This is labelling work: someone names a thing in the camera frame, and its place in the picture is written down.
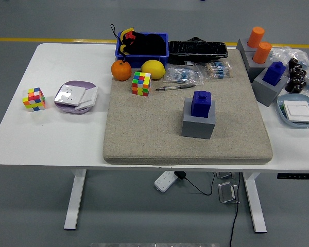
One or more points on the blue square seal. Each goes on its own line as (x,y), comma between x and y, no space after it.
(273,74)
(201,105)

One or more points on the grey square seal holder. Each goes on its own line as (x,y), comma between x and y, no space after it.
(197,128)
(264,92)

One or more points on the grey round seal holder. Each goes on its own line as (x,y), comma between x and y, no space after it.
(248,68)
(243,43)

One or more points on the orange cylinder seal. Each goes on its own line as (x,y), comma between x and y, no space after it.
(261,52)
(255,37)

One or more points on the grey-brown mat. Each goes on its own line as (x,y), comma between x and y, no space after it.
(144,128)

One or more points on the grey ballpoint pen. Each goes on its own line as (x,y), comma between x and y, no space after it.
(175,87)

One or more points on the large colourful puzzle cube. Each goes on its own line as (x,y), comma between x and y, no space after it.
(141,83)

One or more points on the yellow lemon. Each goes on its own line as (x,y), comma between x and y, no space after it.
(153,69)

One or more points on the bag of blue resistors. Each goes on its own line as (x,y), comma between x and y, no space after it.
(182,74)

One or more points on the white power strip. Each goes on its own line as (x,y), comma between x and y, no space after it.
(165,181)

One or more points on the orange fruit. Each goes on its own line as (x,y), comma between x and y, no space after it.
(121,70)

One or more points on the blue plastic bin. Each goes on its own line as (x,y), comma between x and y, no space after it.
(141,60)

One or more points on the bag of tan resistors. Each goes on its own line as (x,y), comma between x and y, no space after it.
(217,70)

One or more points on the black wrapped long object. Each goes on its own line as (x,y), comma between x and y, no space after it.
(198,51)

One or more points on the purple plate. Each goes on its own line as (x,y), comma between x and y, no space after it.
(77,83)

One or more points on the white socket panel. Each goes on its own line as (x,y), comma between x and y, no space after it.
(68,94)

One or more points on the white table leg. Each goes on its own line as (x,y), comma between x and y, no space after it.
(76,200)
(256,205)

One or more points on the small colourful puzzle cube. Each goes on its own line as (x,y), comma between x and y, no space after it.
(33,99)

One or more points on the blue-grey plate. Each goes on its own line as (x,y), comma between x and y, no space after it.
(293,124)

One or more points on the black small cylinder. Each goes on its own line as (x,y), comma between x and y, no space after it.
(297,81)
(298,68)
(301,73)
(294,88)
(293,62)

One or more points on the clear plastic bag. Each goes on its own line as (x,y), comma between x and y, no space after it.
(285,52)

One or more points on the black table control panel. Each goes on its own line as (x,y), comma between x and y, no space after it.
(297,176)

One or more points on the white switch panel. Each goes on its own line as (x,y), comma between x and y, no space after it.
(88,99)
(298,110)

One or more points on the small metal bracket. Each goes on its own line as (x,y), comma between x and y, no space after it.
(224,175)

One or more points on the large metal bracket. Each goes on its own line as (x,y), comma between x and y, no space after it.
(226,191)

